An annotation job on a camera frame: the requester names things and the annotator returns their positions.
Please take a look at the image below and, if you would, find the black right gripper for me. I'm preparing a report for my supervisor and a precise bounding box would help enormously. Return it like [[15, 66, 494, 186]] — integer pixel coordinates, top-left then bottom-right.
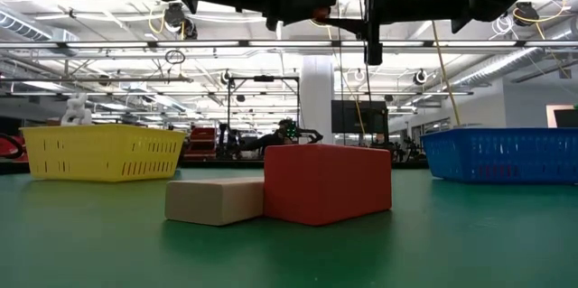
[[322, 0, 476, 66]]

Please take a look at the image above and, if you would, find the red rectangular block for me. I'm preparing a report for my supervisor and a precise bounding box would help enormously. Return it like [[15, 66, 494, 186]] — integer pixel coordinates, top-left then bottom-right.
[[263, 143, 394, 228]]

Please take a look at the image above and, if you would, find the beige rectangular block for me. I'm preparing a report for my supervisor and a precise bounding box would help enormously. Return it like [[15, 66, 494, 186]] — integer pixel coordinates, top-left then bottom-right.
[[163, 176, 266, 228]]

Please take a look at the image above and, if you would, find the yellow slotted plastic basket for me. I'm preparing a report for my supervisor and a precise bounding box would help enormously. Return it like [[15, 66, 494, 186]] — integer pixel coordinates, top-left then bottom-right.
[[20, 124, 188, 183]]

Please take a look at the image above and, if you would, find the white square pillar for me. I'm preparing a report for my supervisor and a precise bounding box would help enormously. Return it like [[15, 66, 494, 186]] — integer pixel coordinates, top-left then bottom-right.
[[300, 56, 336, 145]]

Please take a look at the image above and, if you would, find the black monitor on stand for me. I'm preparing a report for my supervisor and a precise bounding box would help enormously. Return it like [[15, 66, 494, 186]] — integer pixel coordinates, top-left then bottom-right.
[[331, 99, 390, 135]]

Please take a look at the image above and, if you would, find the red tool chest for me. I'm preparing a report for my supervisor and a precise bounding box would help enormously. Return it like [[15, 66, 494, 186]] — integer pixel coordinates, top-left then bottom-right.
[[183, 126, 219, 163]]

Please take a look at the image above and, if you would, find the blue slotted plastic basket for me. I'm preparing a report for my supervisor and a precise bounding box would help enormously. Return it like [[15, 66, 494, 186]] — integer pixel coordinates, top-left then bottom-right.
[[420, 127, 578, 185]]

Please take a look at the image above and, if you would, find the white robot hand figurine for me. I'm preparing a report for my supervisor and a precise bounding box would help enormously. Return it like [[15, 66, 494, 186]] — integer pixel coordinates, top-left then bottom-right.
[[61, 93, 94, 126]]

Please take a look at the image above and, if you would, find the red plastic object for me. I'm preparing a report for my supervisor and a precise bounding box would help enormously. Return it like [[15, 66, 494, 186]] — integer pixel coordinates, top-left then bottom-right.
[[0, 133, 29, 163]]

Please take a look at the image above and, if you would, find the black hanging cable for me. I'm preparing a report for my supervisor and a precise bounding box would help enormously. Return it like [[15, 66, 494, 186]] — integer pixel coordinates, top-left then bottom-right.
[[353, 0, 373, 102]]

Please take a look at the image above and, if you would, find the yellow hanging cable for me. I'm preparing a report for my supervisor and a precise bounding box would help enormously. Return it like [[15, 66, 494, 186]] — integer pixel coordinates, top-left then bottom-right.
[[431, 20, 462, 128]]

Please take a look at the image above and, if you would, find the black camera stand frame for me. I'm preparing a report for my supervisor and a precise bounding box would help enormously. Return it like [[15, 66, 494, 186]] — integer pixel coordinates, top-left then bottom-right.
[[226, 75, 303, 144]]

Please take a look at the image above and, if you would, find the black coiled cable loop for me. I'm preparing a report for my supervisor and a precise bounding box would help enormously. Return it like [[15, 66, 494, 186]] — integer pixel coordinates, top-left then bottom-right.
[[163, 49, 187, 66]]

